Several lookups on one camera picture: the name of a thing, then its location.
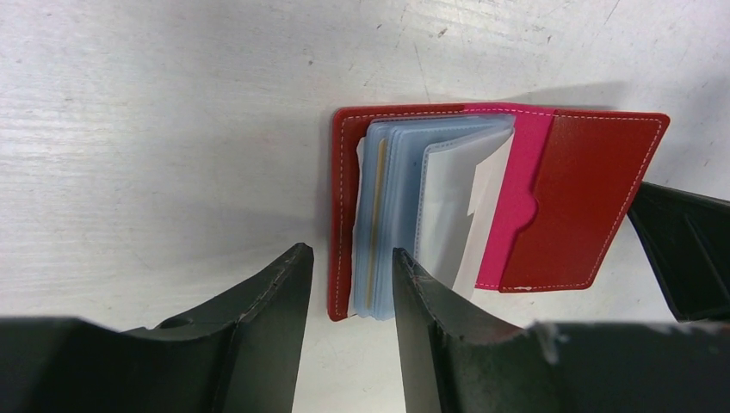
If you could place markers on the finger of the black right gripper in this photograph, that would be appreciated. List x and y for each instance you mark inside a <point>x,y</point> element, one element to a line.
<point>685,237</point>

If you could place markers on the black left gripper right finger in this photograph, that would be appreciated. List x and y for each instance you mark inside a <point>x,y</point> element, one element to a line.
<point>456,357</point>

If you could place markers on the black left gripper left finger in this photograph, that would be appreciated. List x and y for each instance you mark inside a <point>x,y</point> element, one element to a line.
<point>237,352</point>

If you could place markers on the red leather card holder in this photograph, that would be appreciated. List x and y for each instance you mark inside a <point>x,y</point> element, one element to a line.
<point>493,196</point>

